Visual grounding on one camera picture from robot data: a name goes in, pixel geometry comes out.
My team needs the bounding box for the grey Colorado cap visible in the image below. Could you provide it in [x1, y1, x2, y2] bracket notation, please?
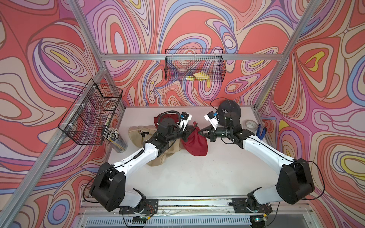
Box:
[217, 99, 241, 122]

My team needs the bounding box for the black wire basket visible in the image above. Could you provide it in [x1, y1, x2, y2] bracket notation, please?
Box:
[164, 47, 227, 82]
[58, 79, 123, 145]

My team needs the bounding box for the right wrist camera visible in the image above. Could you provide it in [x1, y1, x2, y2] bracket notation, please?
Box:
[204, 111, 219, 130]

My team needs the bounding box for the dark red cap front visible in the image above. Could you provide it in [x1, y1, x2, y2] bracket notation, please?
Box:
[154, 114, 179, 128]

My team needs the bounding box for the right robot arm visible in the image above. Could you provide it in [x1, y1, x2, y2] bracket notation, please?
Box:
[199, 111, 315, 212]

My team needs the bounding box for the clear tape roll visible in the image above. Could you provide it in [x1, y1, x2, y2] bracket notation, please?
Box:
[244, 120, 259, 133]

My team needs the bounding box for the beige cap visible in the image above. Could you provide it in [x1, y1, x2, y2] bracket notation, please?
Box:
[128, 125, 157, 148]
[147, 153, 174, 167]
[165, 139, 184, 154]

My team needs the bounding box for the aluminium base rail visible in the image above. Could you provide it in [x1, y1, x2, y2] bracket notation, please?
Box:
[73, 196, 321, 228]

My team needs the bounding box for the black wire basket left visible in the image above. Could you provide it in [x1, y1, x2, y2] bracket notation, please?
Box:
[58, 79, 123, 145]

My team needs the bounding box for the black wire basket back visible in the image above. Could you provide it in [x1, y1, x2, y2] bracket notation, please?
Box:
[164, 47, 227, 82]

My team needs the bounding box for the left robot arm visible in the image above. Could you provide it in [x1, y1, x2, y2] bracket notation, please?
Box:
[89, 112, 194, 211]

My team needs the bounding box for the cup of pencils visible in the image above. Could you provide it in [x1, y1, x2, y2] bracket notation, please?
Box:
[106, 128, 127, 154]

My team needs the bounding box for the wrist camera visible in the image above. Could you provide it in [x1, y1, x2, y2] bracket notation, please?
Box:
[204, 111, 219, 130]
[179, 112, 192, 132]

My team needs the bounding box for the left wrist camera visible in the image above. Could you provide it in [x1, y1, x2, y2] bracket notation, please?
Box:
[179, 112, 192, 132]

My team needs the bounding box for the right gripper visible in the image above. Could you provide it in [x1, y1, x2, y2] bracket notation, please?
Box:
[198, 123, 232, 142]

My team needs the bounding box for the red Colorado cap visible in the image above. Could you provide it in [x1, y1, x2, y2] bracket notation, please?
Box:
[181, 122, 208, 156]

